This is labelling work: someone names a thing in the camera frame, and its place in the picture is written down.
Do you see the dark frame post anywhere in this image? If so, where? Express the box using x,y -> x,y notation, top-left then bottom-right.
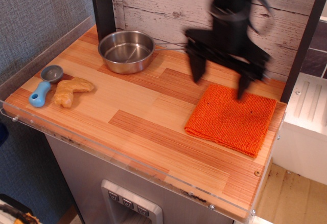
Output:
280,0 -> 326,103
92,0 -> 116,41

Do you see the dark left frame post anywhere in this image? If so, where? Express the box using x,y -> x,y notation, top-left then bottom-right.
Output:
92,0 -> 116,41

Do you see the grey toy fridge cabinet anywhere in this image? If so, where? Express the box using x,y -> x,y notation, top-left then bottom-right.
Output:
46,135 -> 233,223

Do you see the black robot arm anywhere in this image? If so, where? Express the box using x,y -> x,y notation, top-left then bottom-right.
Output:
185,0 -> 270,100

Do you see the blue handled grey scoop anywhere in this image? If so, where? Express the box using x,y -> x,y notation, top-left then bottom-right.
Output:
29,65 -> 64,108

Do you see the white toy sink unit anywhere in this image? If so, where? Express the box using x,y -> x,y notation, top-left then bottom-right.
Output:
272,73 -> 326,184

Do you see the clear acrylic edge guard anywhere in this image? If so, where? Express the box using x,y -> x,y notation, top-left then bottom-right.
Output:
2,96 -> 260,223

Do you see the orange knitted towel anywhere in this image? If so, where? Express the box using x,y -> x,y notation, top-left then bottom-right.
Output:
184,84 -> 277,158

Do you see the steel pot with wire handle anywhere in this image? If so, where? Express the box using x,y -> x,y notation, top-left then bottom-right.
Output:
98,30 -> 186,74

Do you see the tan toy chicken piece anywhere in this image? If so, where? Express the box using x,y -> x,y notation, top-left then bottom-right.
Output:
54,77 -> 95,108

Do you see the silver dispenser panel with buttons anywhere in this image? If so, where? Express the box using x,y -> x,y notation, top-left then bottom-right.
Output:
101,180 -> 164,223

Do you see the dark right frame post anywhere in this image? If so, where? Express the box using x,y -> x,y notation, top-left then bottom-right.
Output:
280,0 -> 326,103

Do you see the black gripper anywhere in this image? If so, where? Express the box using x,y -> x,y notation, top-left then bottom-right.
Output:
185,18 -> 270,100

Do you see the dark bag with yellow item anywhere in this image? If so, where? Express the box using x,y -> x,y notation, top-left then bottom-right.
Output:
1,193 -> 40,223

